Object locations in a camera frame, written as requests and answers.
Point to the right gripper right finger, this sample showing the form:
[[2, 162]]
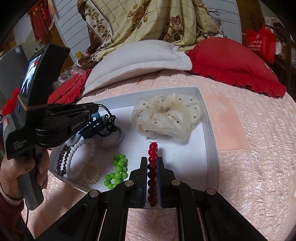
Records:
[[164, 179]]

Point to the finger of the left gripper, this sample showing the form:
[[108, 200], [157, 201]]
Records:
[[103, 134], [55, 109]]

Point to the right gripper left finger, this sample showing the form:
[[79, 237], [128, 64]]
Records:
[[139, 188]]

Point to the light blue fluffy clip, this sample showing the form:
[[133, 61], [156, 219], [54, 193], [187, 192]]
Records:
[[73, 140]]

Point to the cream dotted scrunchie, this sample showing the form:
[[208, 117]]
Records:
[[174, 116]]

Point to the blue plastic hair claw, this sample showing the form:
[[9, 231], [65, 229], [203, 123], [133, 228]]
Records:
[[95, 125]]

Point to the red sleeve forearm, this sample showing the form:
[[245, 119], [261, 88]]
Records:
[[10, 212]]

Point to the left hand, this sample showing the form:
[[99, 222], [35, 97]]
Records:
[[13, 168]]

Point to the red frilled cushion left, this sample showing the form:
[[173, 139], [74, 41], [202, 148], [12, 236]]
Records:
[[71, 90]]

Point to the red frilled cushion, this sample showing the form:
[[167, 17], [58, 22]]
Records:
[[71, 90], [227, 61]]

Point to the red box in basket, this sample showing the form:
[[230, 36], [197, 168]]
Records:
[[10, 105]]

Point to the clear plastic bag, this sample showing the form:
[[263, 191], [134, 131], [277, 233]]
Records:
[[65, 76]]

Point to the white shallow cardboard box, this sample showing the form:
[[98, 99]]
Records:
[[194, 161]]

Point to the white pillow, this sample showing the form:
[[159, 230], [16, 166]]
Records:
[[134, 60]]

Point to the pink quilted bedspread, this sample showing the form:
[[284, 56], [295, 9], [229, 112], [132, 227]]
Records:
[[255, 136]]

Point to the red hanging decoration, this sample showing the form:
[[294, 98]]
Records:
[[41, 18]]

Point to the floral beige quilt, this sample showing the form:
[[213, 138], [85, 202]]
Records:
[[113, 24]]

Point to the red frilled cushion right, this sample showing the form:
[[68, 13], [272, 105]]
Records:
[[227, 61]]

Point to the red shopping bag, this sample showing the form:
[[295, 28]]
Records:
[[262, 43]]

